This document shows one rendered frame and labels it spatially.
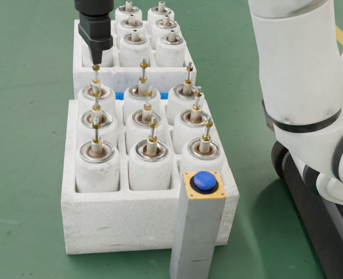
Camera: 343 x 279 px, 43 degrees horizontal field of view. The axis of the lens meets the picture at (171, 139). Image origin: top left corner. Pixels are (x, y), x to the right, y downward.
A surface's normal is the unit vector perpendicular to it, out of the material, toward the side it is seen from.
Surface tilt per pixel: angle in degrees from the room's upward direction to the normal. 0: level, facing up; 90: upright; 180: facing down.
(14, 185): 0
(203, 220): 90
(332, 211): 46
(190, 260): 90
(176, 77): 90
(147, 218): 90
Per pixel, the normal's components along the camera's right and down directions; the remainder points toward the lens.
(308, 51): 0.07, 0.61
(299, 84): -0.22, 0.51
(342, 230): -0.66, -0.55
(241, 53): 0.08, -0.78
